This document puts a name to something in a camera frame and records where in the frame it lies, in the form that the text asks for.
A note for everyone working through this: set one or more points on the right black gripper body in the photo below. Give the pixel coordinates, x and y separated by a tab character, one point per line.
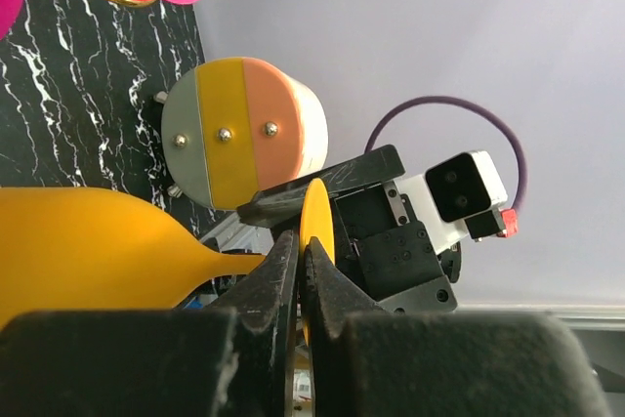
386	251

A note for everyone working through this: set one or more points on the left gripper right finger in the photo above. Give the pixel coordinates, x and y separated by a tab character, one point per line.
368	362

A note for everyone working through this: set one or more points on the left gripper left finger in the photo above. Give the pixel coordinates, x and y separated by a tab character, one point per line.
233	358

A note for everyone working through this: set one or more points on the orange wine glass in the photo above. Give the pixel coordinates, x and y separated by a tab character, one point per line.
99	249

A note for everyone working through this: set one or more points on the white bucket orange lid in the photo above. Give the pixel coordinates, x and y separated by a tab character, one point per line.
235	126

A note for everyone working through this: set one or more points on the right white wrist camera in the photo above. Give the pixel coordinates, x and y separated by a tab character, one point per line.
462	196

